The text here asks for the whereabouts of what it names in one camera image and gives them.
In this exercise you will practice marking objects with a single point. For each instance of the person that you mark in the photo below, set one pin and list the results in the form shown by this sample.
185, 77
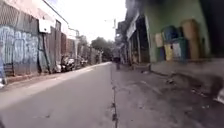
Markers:
116, 60

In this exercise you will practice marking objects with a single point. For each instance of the trees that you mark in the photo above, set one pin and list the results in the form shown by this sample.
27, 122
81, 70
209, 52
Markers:
101, 46

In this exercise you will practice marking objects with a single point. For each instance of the utility pole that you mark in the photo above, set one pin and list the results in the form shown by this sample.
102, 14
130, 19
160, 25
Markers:
115, 28

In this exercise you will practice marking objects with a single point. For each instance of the row of parked motorbikes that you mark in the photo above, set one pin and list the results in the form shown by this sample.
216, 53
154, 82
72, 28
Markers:
68, 63

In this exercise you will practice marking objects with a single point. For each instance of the grey asphalt road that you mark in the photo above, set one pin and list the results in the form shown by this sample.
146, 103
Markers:
66, 100

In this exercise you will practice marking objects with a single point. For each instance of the rough dark pavement strip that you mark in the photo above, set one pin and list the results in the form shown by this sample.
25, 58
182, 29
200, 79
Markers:
156, 103

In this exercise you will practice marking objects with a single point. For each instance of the green painted building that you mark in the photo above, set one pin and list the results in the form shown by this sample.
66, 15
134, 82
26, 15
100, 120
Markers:
166, 30

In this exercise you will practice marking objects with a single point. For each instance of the raised concrete ledge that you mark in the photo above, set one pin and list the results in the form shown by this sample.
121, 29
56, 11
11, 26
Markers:
190, 71

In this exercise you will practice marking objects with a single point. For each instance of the white box on fence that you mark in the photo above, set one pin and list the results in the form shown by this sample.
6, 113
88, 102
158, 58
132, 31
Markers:
44, 26

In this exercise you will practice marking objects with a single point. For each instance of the pale building behind fence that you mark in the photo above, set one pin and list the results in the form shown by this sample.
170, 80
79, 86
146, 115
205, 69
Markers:
50, 13

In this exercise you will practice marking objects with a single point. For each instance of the graffiti corrugated metal fence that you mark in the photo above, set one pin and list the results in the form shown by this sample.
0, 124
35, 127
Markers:
23, 50

